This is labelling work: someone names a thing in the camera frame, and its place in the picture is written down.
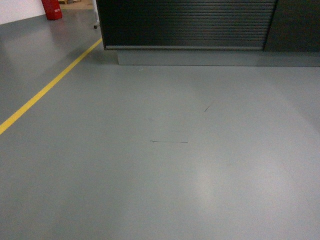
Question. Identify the black roller-shutter cabinet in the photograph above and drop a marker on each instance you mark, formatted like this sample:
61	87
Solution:
253	33

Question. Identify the red fire extinguisher base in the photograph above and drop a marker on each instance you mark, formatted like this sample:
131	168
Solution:
52	9

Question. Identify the white rolling stand leg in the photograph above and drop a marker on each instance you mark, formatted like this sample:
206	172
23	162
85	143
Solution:
95	10

